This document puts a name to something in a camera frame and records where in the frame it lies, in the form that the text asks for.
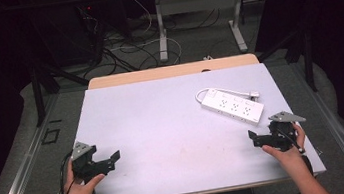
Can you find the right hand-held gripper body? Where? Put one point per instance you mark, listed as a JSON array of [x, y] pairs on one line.
[[281, 134]]

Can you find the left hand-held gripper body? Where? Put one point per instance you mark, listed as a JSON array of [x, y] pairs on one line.
[[85, 164]]

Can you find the white power strip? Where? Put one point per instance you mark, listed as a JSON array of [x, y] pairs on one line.
[[233, 107]]

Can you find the white power plug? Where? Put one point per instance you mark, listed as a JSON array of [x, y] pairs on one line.
[[254, 94]]

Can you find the person's right hand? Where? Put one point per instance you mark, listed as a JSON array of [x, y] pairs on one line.
[[288, 155]]

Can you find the person's left hand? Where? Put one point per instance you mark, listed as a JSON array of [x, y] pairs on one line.
[[81, 189]]

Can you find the black metal stand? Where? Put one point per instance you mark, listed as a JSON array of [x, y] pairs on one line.
[[38, 94], [307, 59]]

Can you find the wooden table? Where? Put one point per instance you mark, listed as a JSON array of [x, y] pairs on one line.
[[170, 71]]

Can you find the black computer case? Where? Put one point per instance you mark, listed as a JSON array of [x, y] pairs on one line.
[[64, 37]]

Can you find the black floor socket frame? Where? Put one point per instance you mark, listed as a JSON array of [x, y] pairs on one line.
[[50, 136]]

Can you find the silver floor rail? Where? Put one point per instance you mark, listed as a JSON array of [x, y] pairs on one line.
[[339, 135], [20, 184]]

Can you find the white metal frame desk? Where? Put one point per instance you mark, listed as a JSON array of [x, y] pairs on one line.
[[198, 2]]

